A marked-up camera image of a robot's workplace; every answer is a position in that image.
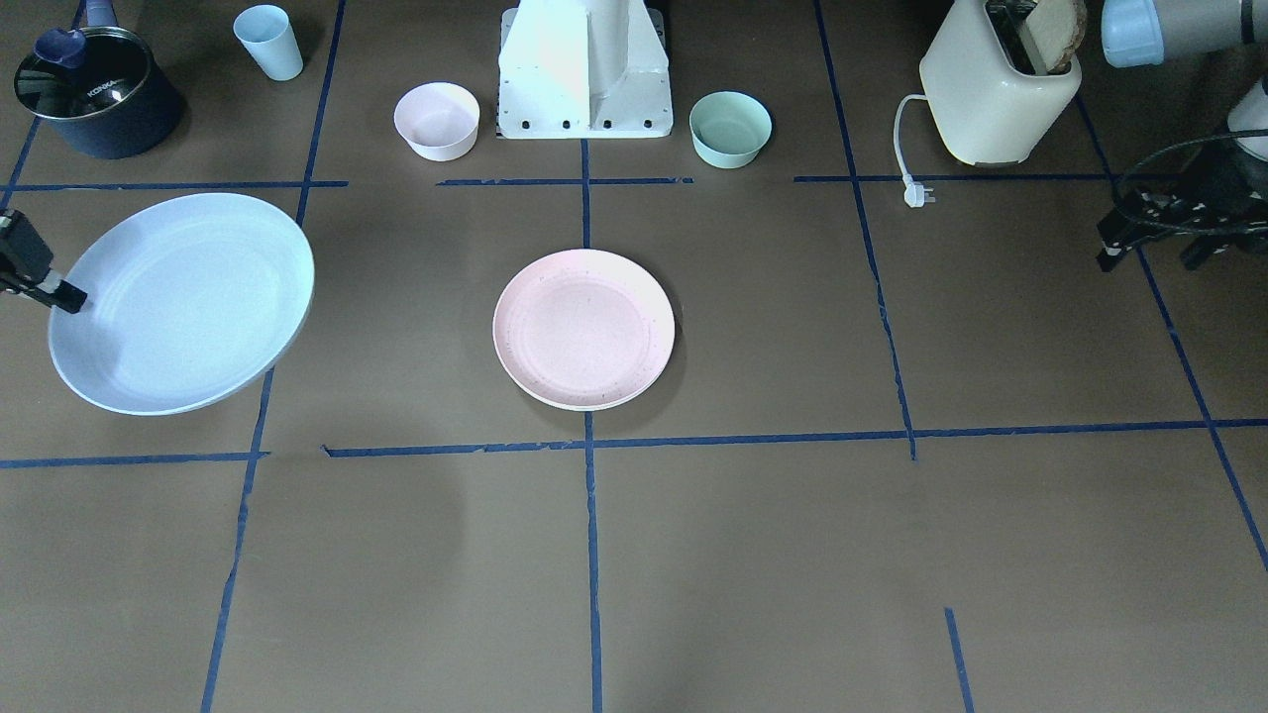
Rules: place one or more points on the pink bowl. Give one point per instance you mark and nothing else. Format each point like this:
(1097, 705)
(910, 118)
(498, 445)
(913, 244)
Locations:
(439, 121)

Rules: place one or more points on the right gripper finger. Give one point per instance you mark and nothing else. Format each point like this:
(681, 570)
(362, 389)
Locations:
(58, 294)

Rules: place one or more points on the bread slice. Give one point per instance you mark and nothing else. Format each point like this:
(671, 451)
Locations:
(1051, 32)

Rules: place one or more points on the cream plate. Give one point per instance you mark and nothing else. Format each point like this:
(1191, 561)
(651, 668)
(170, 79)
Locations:
(589, 399)

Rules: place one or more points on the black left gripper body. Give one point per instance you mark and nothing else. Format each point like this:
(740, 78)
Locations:
(1224, 186)

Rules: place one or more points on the pink plate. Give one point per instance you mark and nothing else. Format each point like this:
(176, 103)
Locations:
(583, 318)

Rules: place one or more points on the dark blue saucepan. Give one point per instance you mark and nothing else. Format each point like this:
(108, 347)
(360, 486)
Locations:
(99, 86)

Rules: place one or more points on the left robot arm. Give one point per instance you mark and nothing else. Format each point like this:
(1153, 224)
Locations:
(1135, 33)

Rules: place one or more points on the cream toaster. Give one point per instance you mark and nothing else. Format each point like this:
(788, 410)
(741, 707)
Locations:
(987, 111)

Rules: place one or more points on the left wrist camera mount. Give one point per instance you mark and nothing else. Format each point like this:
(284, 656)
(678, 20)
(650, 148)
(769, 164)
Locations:
(1200, 249)

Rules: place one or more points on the green bowl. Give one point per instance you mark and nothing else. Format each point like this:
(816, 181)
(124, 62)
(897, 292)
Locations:
(729, 129)

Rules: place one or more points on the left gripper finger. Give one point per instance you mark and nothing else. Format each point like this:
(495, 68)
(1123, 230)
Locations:
(1123, 227)
(1116, 249)

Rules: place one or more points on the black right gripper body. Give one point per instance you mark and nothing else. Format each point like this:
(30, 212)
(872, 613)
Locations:
(27, 259)

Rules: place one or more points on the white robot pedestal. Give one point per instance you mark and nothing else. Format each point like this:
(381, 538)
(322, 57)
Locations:
(584, 70)

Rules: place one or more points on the light blue plate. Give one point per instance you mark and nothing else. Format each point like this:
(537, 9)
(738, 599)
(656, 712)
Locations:
(187, 302)

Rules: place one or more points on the light blue cup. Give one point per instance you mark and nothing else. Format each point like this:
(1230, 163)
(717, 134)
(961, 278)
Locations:
(265, 32)

